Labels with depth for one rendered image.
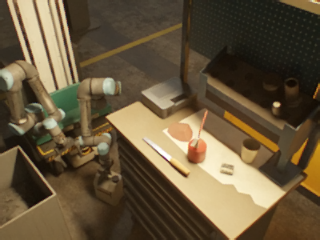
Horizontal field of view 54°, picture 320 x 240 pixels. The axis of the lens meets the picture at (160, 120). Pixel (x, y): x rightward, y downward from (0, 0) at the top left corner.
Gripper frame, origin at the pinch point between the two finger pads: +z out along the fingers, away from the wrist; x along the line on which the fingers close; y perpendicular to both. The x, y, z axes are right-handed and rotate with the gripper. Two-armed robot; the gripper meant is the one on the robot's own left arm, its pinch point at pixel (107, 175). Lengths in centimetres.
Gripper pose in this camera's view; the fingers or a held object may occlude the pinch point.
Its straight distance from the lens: 236.4
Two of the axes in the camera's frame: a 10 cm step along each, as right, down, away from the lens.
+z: 0.0, 7.6, 6.6
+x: 4.6, -5.8, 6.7
